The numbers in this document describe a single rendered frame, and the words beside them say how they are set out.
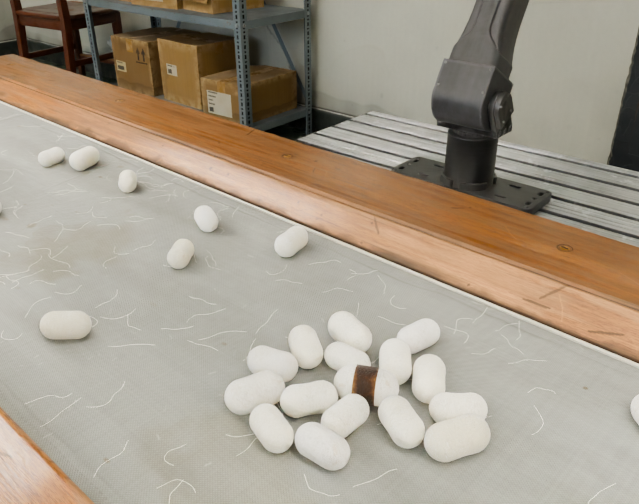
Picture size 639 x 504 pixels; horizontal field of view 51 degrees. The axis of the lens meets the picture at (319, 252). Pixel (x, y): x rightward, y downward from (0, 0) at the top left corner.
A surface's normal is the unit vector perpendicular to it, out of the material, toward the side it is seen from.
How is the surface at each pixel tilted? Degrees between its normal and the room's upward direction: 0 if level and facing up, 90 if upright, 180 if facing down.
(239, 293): 0
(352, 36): 90
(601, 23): 90
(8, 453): 0
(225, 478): 0
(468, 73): 60
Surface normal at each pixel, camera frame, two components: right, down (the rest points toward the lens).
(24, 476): 0.00, -0.88
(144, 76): -0.62, 0.39
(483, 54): -0.56, -0.12
